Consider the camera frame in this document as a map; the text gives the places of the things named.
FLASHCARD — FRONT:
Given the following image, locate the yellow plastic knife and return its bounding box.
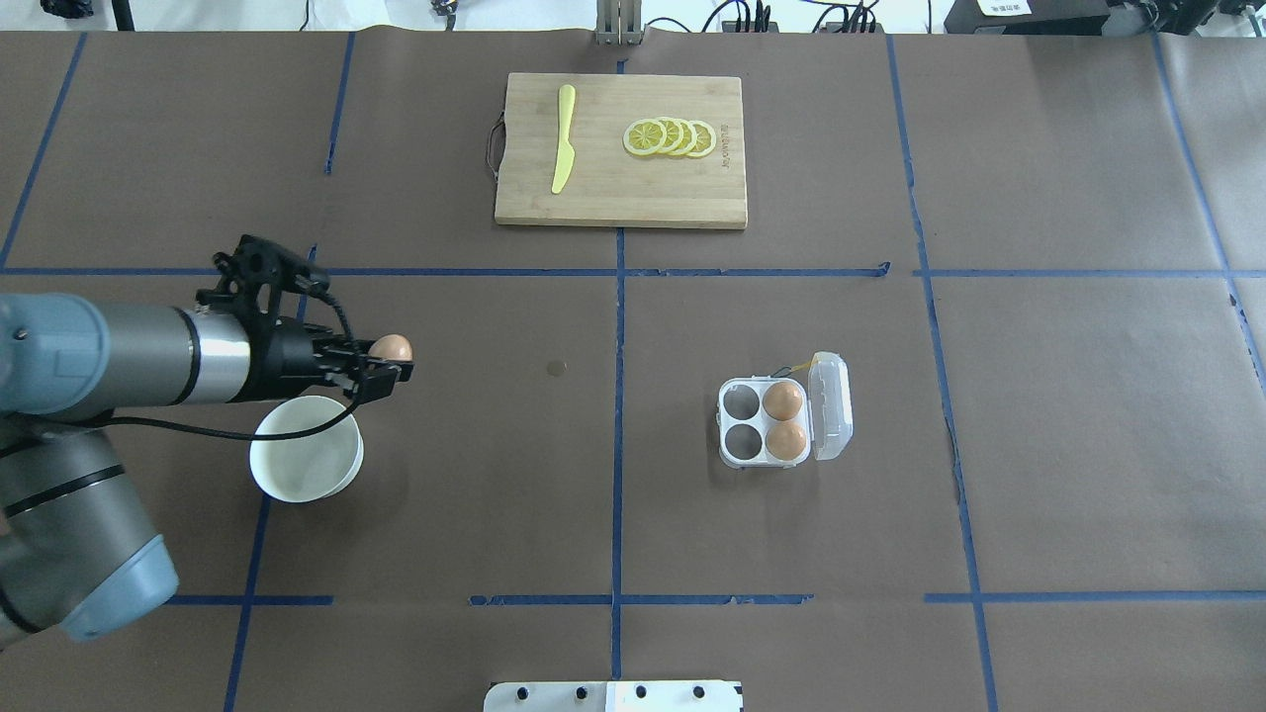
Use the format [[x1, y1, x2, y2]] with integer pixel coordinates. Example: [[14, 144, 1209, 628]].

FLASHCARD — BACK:
[[551, 84, 576, 195]]

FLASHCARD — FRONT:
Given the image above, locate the brown egg from bowl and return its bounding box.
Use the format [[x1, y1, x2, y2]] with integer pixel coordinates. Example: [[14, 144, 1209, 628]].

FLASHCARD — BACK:
[[368, 333, 414, 362]]

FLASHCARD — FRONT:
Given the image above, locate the black camera tripod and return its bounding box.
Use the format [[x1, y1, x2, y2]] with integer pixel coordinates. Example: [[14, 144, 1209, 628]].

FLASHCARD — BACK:
[[41, 0, 135, 33]]

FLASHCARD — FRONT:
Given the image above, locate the brown egg slot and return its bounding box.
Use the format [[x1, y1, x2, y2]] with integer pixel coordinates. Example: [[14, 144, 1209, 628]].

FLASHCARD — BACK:
[[763, 380, 805, 422], [766, 422, 809, 462]]

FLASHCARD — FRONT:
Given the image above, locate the brown egg near slot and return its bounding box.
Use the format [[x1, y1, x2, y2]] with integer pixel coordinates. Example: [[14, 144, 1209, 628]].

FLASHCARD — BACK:
[[766, 422, 809, 462]]

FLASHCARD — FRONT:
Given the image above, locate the brown paper table cover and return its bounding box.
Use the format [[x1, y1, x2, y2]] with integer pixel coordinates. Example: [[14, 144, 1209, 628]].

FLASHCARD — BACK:
[[3, 29, 1263, 711]]

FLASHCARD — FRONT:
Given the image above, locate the lemon slice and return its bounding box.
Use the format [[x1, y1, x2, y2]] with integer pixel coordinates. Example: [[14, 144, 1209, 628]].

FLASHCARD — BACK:
[[684, 122, 717, 158], [668, 119, 698, 156], [656, 117, 684, 156], [622, 119, 668, 156]]

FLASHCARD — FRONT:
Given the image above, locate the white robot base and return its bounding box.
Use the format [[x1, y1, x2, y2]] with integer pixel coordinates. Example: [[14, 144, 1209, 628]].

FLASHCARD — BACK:
[[484, 679, 744, 711]]

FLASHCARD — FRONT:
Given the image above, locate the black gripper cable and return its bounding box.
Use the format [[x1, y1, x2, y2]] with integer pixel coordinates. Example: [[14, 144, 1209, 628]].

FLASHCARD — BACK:
[[99, 288, 368, 442]]

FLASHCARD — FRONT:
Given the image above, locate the black equipment box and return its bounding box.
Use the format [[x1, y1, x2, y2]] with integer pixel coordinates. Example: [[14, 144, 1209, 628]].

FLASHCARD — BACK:
[[944, 1, 1158, 37]]

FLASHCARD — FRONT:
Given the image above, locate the wooden cutting board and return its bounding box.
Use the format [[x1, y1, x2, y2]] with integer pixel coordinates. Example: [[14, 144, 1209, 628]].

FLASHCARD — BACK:
[[495, 72, 748, 231]]

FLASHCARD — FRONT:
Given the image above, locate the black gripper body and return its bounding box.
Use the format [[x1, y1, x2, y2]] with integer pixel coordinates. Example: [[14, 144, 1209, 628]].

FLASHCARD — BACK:
[[243, 315, 347, 402]]

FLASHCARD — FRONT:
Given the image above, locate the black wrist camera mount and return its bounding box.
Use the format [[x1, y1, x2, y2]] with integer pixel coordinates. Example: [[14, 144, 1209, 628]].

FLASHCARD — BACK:
[[195, 234, 330, 326]]

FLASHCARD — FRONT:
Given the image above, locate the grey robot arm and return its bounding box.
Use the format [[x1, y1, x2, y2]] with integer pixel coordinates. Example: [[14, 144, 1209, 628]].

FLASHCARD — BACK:
[[3, 289, 414, 646]]

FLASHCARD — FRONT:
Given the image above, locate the clear plastic egg box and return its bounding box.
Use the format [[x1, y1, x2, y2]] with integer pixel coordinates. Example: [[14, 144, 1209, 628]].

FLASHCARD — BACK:
[[715, 351, 856, 470]]

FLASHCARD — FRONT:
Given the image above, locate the white round bowl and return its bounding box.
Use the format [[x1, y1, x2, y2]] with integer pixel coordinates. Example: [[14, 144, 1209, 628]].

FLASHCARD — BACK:
[[248, 397, 365, 503]]

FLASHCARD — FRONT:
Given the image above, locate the brown egg far slot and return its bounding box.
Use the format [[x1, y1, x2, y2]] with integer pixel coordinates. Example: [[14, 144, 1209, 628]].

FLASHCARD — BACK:
[[763, 380, 805, 422]]

